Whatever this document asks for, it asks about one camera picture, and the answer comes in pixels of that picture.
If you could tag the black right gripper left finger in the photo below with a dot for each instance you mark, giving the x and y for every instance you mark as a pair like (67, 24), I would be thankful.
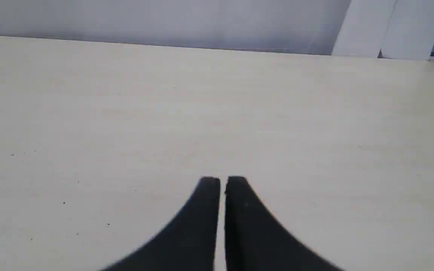
(187, 242)

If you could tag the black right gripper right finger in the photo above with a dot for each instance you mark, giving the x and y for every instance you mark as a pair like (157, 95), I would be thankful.
(256, 241)

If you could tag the white panel at table edge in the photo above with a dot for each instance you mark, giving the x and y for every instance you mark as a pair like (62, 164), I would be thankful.
(394, 29)

